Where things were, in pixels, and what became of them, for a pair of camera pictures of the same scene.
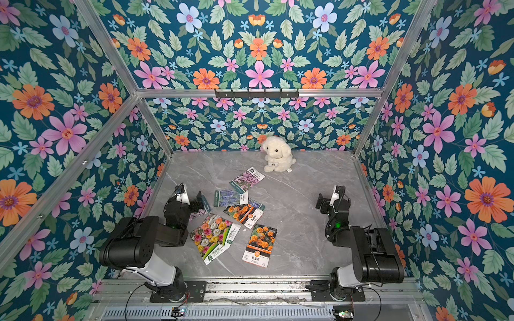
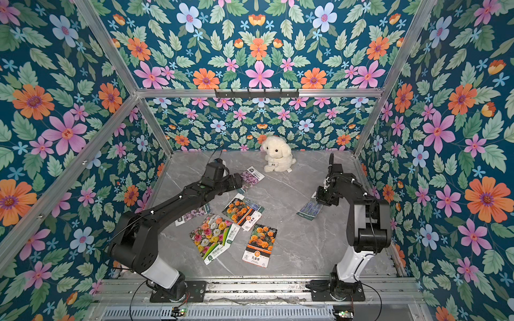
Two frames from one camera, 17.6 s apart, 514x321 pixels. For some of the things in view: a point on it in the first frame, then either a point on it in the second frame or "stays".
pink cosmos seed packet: x=246 y=180 stays
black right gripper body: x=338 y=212 -> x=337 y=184
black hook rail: x=218 y=95 stays
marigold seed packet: x=245 y=214 stays
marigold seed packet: x=260 y=247 stays
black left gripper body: x=186 y=211 -> x=227 y=185
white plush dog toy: x=278 y=154 stays
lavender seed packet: x=224 y=198 -> x=310 y=209
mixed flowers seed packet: x=213 y=236 stays
